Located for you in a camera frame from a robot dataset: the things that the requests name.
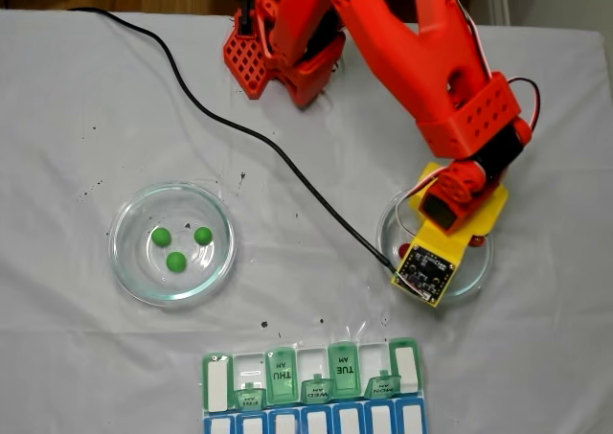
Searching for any white tablecloth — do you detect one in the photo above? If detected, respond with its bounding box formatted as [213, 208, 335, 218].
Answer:
[0, 8, 613, 434]

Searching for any black camera circuit board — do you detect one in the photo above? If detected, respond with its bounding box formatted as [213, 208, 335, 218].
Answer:
[391, 241, 456, 308]

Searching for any clear glass bowl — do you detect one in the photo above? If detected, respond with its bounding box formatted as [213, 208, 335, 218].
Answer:
[108, 180, 238, 308]
[376, 189, 494, 299]

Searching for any black camera cable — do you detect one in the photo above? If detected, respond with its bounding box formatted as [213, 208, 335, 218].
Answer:
[69, 6, 398, 272]

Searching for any weekly pill organizer box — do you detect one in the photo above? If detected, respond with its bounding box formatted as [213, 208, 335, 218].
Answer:
[199, 336, 427, 434]

